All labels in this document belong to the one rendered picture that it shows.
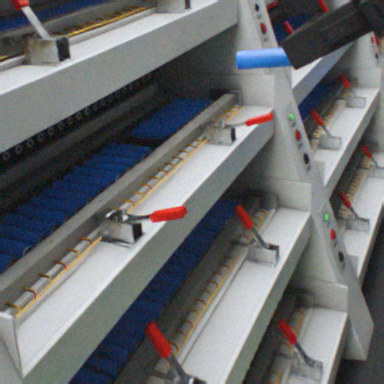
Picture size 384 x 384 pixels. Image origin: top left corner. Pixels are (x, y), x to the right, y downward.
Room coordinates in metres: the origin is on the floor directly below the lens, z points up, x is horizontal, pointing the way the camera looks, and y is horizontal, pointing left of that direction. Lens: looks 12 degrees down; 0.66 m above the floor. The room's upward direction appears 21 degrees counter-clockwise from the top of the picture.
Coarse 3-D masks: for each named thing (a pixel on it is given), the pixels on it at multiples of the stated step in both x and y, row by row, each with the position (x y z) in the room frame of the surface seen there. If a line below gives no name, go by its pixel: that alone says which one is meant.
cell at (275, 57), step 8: (272, 48) 0.53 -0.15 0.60; (280, 48) 0.52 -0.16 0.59; (240, 56) 0.54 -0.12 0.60; (248, 56) 0.53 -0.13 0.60; (256, 56) 0.53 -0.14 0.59; (264, 56) 0.52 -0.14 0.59; (272, 56) 0.52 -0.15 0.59; (280, 56) 0.52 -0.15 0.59; (240, 64) 0.54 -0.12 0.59; (248, 64) 0.53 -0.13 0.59; (256, 64) 0.53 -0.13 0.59; (264, 64) 0.53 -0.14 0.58; (272, 64) 0.52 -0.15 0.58; (280, 64) 0.52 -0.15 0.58; (288, 64) 0.51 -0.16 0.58
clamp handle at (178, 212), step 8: (168, 208) 0.49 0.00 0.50; (176, 208) 0.48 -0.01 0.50; (184, 208) 0.48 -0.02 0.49; (120, 216) 0.51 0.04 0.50; (136, 216) 0.51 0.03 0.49; (144, 216) 0.50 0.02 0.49; (152, 216) 0.49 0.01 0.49; (160, 216) 0.48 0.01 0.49; (168, 216) 0.48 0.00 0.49; (176, 216) 0.47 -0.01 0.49; (184, 216) 0.47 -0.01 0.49
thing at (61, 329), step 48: (144, 96) 0.89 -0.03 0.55; (192, 96) 0.92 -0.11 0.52; (240, 96) 0.86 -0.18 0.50; (48, 144) 0.69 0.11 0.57; (240, 144) 0.72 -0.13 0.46; (192, 192) 0.60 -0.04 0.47; (144, 240) 0.51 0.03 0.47; (96, 288) 0.45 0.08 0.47; (48, 336) 0.40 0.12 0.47; (96, 336) 0.44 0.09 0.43
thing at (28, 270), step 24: (192, 120) 0.76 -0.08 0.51; (216, 120) 0.79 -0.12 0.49; (168, 144) 0.68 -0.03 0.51; (144, 168) 0.62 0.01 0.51; (120, 192) 0.57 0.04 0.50; (48, 240) 0.49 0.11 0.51; (72, 240) 0.50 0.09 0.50; (96, 240) 0.50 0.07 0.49; (24, 264) 0.46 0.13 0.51; (48, 264) 0.47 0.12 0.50; (72, 264) 0.47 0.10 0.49; (0, 288) 0.43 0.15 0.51; (24, 288) 0.44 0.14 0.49; (48, 288) 0.44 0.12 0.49; (0, 312) 0.42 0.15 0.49
